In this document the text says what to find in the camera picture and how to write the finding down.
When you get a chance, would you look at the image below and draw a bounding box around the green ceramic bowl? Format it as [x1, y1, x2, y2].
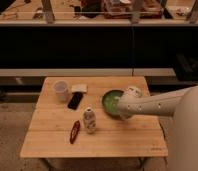
[102, 90, 123, 118]

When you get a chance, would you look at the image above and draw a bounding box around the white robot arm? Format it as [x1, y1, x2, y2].
[117, 85, 198, 171]

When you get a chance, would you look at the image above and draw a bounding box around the white sponge block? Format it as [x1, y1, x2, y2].
[71, 84, 87, 93]

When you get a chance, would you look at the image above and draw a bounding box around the black smartphone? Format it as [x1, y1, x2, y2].
[67, 92, 83, 110]

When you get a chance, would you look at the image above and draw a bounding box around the small white bottle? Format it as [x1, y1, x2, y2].
[83, 107, 96, 134]

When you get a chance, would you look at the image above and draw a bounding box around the white translucent plastic cup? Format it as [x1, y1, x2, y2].
[53, 80, 69, 102]

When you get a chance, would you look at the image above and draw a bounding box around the red chili pepper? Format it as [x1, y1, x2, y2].
[70, 120, 80, 144]

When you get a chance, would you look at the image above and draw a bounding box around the wooden folding table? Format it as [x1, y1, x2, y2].
[20, 77, 168, 158]

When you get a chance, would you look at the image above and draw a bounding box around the red tray on shelf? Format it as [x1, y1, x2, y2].
[102, 0, 162, 18]

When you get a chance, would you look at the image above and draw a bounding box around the long wooden shelf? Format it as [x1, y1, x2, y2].
[0, 0, 198, 27]

